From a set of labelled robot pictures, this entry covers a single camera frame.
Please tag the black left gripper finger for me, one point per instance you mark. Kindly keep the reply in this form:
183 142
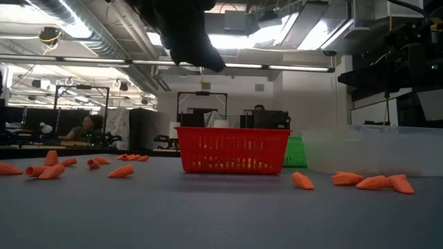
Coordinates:
200 57

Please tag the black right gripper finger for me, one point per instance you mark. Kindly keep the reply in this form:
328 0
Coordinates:
377 77

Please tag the grey ceiling box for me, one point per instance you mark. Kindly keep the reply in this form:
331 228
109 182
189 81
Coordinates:
235 21

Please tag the white paper cup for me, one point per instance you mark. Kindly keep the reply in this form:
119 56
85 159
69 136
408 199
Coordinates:
173 129
221 123

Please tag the clear plastic container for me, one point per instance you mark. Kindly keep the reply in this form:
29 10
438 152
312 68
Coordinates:
375 152

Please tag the ceiling strip light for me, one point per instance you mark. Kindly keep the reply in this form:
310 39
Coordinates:
277 67
69 59

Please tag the person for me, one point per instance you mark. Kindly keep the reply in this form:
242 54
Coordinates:
84 128
259 107

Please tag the small black monitor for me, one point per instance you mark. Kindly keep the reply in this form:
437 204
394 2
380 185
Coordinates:
246 121

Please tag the large black monitor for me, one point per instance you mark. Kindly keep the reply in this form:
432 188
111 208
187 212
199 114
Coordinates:
271 119

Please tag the red plastic basket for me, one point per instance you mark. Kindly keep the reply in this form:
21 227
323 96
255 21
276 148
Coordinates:
232 152

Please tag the grey hanging cloth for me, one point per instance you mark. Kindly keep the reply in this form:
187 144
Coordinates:
117 124

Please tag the green plastic basket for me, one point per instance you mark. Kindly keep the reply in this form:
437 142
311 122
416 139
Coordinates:
295 152

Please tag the white desk lamp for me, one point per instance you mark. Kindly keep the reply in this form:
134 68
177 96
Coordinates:
45 128

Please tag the grey wall vent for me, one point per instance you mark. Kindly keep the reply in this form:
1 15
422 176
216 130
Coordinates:
206 85
259 87

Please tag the white wall board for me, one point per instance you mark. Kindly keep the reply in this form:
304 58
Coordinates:
373 112

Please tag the black station frame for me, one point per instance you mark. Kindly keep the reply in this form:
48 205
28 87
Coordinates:
202 93
81 87

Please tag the silver ceiling duct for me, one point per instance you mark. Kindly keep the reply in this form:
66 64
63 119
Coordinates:
97 27

